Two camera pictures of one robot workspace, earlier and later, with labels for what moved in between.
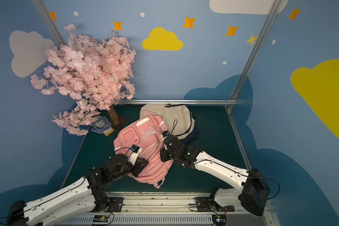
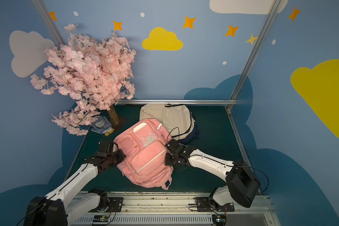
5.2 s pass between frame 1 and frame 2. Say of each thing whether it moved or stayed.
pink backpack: moved
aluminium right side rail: stayed
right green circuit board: stayed
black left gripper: moved
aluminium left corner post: stayed
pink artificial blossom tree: stayed
